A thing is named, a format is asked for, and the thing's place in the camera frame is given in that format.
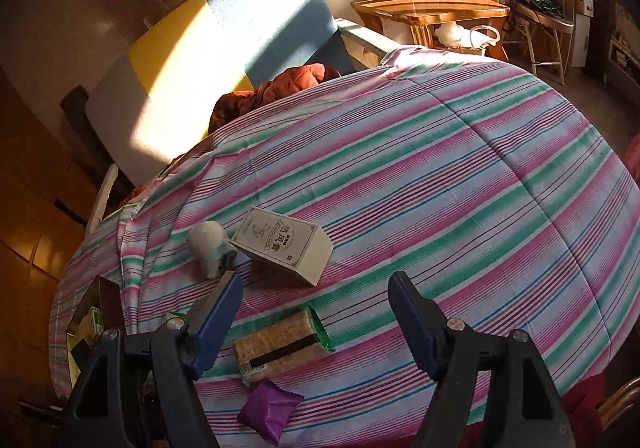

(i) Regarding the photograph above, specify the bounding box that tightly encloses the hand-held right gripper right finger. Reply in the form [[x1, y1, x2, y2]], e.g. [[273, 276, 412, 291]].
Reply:
[[387, 271, 578, 448]]

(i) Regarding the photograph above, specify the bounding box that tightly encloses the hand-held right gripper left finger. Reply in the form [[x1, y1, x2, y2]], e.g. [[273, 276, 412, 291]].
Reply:
[[62, 269, 245, 448]]

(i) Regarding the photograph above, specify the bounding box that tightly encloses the rice cracker packet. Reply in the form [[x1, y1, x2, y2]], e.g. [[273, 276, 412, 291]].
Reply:
[[231, 305, 335, 386]]

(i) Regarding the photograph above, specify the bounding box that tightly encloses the dark red storage box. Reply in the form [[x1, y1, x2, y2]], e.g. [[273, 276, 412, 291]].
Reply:
[[65, 275, 126, 389]]

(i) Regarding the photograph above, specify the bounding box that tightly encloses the rolled white blue sock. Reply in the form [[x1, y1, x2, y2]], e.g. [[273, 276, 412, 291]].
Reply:
[[186, 222, 238, 279]]

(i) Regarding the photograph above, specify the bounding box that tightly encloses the large white carton box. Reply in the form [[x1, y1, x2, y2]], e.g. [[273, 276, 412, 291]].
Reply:
[[229, 207, 335, 287]]

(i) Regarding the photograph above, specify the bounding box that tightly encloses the purple snack packet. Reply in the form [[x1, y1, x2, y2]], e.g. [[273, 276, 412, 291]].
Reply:
[[236, 378, 305, 446]]

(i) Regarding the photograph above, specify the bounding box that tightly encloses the striped pink green blanket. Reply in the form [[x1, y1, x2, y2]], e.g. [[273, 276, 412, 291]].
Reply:
[[47, 45, 640, 448]]

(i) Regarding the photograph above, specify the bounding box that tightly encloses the red blanket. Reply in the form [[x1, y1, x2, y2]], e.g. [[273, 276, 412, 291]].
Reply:
[[560, 132, 640, 448]]

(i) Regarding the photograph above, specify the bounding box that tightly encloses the wooden wardrobe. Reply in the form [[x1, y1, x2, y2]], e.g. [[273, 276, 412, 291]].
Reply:
[[0, 62, 101, 409]]

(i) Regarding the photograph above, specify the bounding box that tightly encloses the curved wooden chair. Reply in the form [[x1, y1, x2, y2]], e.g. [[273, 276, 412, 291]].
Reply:
[[597, 375, 640, 434]]

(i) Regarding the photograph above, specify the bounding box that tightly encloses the orange brown cloth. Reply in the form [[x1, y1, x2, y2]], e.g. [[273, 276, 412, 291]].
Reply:
[[120, 62, 341, 209]]

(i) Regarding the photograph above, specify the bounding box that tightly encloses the padded colour block headboard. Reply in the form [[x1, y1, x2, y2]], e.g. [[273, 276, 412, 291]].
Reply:
[[85, 0, 356, 189]]

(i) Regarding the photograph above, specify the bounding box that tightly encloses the white plush toy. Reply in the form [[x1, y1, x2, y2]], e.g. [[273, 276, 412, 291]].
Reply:
[[434, 22, 471, 48]]

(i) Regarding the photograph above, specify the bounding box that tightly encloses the wooden side table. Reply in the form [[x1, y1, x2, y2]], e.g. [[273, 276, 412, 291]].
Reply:
[[351, 0, 511, 48]]

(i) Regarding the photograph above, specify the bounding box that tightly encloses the wooden folding chair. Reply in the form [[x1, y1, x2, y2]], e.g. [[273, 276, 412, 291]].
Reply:
[[507, 0, 576, 83]]

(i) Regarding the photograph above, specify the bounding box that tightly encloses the white cabinet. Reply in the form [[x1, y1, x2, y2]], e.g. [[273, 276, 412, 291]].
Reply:
[[570, 0, 598, 68]]

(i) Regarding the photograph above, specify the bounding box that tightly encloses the cluttered shelf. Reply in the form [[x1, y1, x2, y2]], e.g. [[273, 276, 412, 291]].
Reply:
[[605, 28, 640, 88]]

